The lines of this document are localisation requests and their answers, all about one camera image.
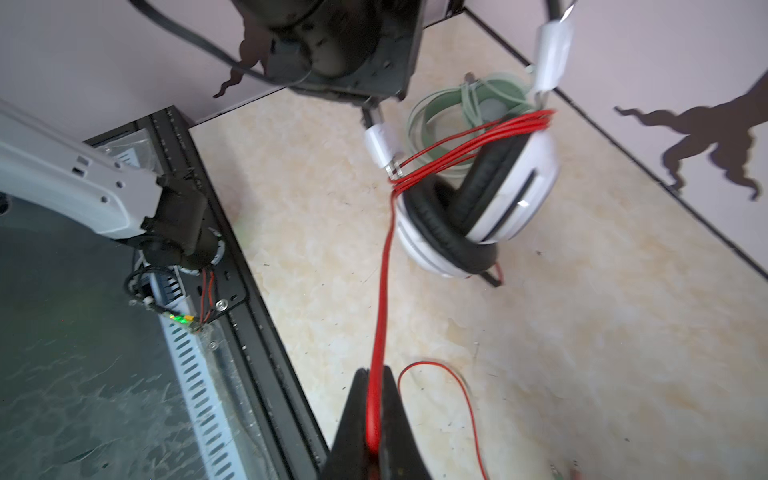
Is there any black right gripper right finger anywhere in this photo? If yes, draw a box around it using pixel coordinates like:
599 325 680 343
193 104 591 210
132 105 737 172
379 366 431 480

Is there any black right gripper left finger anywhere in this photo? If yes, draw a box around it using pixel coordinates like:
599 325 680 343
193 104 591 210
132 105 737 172
320 368 369 480

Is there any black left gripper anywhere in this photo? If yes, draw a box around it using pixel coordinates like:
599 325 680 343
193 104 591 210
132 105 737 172
234 0 424 106

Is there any mint green over-ear headphones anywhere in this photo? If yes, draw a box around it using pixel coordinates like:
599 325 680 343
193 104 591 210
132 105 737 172
406 73 534 168

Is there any red headphone cable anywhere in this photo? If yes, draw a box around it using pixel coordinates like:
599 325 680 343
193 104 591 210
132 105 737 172
364 109 557 480

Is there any white black over-ear headphones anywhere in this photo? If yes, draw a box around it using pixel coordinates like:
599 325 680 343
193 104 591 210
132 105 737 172
366 1 573 287

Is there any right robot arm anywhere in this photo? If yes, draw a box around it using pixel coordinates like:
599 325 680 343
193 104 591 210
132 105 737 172
1 103 429 479

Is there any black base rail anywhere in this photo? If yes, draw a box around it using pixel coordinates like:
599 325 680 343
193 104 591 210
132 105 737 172
87 106 328 479

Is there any white slotted cable duct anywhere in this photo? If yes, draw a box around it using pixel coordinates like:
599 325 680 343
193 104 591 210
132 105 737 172
137 269 247 479

